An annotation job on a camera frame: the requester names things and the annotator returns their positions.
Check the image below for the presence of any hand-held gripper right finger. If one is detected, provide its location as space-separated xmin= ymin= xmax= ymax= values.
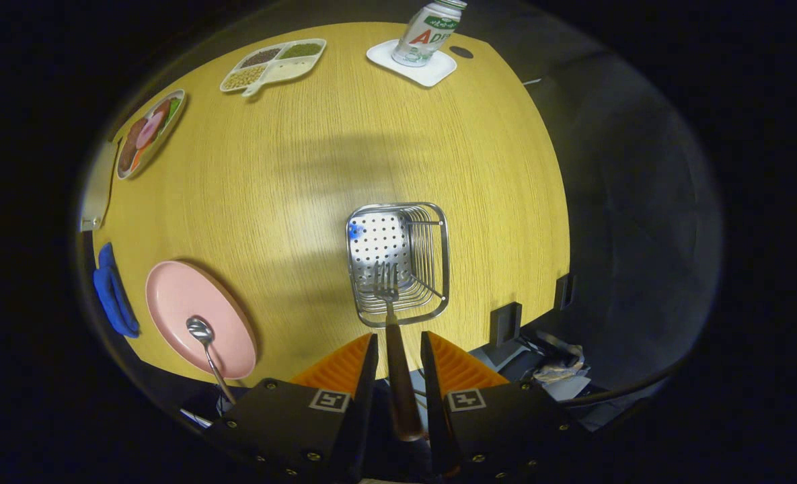
xmin=420 ymin=331 xmax=591 ymax=484

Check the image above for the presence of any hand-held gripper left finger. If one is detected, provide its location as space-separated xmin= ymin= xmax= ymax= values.
xmin=203 ymin=333 xmax=379 ymax=484

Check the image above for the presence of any wooden handled metal fork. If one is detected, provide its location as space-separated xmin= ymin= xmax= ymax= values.
xmin=371 ymin=261 xmax=427 ymax=443

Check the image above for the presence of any metal spoon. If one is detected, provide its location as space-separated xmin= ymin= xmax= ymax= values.
xmin=186 ymin=316 xmax=237 ymax=405

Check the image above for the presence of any black table clamp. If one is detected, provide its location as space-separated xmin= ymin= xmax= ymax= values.
xmin=490 ymin=302 xmax=523 ymax=348
xmin=554 ymin=272 xmax=577 ymax=311

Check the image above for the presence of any crumpled grey paper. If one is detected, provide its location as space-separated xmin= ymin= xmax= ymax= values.
xmin=533 ymin=344 xmax=586 ymax=385

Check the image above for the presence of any pink plate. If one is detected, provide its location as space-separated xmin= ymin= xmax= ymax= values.
xmin=145 ymin=260 xmax=259 ymax=380

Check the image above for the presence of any blue cloth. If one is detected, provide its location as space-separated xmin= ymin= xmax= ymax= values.
xmin=93 ymin=242 xmax=141 ymax=339

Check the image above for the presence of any white square coaster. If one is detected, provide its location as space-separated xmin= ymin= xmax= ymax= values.
xmin=366 ymin=38 xmax=458 ymax=89

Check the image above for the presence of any white toaster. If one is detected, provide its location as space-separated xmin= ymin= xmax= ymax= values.
xmin=79 ymin=140 xmax=120 ymax=233

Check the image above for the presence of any white divided tray of beans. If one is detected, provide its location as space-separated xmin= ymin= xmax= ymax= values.
xmin=220 ymin=38 xmax=328 ymax=98

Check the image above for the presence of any plate of sandwich fillings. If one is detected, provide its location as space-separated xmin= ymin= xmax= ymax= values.
xmin=116 ymin=89 xmax=187 ymax=181

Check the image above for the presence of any white plastic drink bottle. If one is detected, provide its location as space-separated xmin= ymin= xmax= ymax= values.
xmin=391 ymin=0 xmax=468 ymax=68

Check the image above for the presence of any metal wire cutlery basket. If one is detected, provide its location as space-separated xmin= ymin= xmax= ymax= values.
xmin=346 ymin=202 xmax=451 ymax=329

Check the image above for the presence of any black cable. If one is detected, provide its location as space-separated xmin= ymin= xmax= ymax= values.
xmin=560 ymin=336 xmax=708 ymax=407

